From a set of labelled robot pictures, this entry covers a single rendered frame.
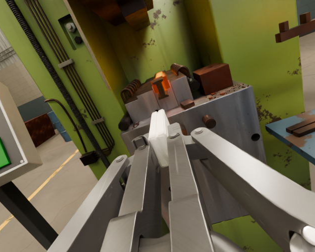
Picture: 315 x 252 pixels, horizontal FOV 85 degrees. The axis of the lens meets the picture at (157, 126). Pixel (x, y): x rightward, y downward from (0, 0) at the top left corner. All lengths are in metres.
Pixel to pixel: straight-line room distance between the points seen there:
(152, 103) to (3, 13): 0.57
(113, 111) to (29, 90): 8.35
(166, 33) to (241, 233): 0.94
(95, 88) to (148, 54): 0.40
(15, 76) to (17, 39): 8.41
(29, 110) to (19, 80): 1.29
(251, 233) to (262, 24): 0.73
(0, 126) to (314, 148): 0.75
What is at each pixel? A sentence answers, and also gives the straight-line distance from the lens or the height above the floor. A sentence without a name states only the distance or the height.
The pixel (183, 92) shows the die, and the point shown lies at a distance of 0.52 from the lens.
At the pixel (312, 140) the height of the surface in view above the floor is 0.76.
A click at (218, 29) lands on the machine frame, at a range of 0.68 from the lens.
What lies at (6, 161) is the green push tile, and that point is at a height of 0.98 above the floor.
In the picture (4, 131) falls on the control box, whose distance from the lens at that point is 0.58.
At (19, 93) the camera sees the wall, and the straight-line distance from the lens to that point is 9.36.
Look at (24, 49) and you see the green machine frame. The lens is 0.80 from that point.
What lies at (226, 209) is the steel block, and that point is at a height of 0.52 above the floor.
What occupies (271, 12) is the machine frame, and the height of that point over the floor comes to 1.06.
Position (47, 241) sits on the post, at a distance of 0.83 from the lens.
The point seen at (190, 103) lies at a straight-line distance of 0.48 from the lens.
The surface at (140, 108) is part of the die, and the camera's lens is 0.53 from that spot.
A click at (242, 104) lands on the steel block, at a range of 0.51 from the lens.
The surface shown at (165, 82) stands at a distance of 0.49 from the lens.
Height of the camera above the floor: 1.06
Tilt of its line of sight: 20 degrees down
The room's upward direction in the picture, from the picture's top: 23 degrees counter-clockwise
